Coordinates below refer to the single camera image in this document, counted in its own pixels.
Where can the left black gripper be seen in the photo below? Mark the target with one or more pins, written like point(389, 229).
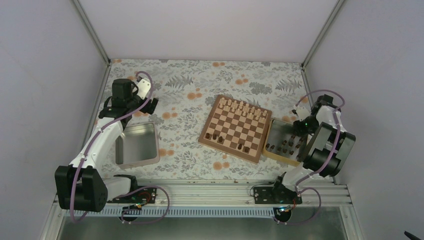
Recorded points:
point(150, 110)

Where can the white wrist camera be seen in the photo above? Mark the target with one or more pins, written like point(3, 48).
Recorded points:
point(301, 112)
point(144, 88)

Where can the wooden chessboard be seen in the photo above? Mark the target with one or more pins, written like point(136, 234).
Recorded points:
point(237, 122)

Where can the yellow tin with dark pieces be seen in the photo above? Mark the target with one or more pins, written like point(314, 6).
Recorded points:
point(282, 145)

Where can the empty silver metal tin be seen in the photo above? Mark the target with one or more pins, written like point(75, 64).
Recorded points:
point(137, 146)

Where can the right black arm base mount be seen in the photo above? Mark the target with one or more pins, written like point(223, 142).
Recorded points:
point(265, 197)

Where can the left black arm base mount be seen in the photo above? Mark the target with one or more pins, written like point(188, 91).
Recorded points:
point(135, 202)

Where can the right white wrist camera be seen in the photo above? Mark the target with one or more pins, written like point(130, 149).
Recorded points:
point(301, 112)

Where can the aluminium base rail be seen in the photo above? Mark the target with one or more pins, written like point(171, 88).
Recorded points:
point(225, 198)

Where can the floral patterned table mat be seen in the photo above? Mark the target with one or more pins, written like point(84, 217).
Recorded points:
point(186, 90)

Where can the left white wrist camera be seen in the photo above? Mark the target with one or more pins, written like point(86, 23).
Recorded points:
point(144, 88)

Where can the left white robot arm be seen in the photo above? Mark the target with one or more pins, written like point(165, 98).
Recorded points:
point(79, 184)

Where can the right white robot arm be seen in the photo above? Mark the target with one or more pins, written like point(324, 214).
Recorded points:
point(325, 145)

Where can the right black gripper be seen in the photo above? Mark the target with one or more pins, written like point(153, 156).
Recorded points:
point(301, 132)

